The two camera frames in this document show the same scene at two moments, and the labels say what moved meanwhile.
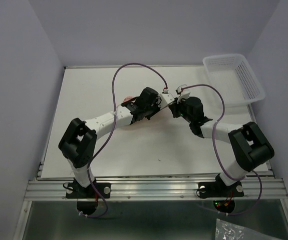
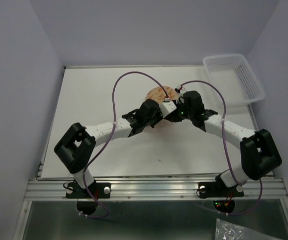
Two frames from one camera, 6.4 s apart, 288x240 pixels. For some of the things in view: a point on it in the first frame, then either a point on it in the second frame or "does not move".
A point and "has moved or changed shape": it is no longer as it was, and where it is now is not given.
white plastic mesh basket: (234, 78) does not move
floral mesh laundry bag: (127, 98) has moved or changed shape
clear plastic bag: (226, 230) does not move
